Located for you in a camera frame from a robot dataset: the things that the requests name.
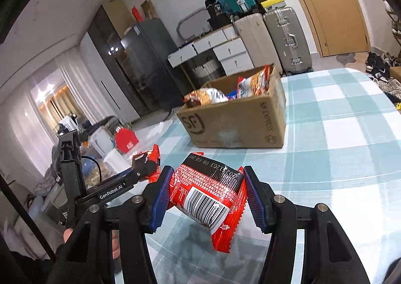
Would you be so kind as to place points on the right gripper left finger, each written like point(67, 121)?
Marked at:
point(157, 197)

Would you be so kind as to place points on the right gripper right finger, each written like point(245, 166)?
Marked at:
point(259, 197)

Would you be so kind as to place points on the red barcode snack packet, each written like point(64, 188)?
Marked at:
point(211, 193)

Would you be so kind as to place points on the left hand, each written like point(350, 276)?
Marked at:
point(115, 241)

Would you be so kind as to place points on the red yellow snack packet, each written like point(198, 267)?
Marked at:
point(146, 164)

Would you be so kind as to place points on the red paper bag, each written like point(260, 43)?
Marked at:
point(125, 139)

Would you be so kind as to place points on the SF cardboard box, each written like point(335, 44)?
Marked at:
point(253, 122)

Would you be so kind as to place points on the teal checked tablecloth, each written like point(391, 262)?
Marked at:
point(341, 148)

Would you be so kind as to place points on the blue snack packet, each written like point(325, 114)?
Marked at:
point(232, 95)

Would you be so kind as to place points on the silver white snack bag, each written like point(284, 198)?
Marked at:
point(203, 97)

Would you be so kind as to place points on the orange noodle snack bag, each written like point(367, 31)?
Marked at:
point(254, 85)

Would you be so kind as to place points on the woven laundry basket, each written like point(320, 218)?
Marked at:
point(210, 70)

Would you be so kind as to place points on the silver suitcase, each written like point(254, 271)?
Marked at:
point(289, 39)

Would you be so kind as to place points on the white drawer cabinet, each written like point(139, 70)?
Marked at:
point(227, 46)

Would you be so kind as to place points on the black refrigerator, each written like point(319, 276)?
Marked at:
point(160, 85)

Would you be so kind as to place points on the beige suitcase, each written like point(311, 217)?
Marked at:
point(257, 40)

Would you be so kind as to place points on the wooden door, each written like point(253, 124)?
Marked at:
point(337, 26)

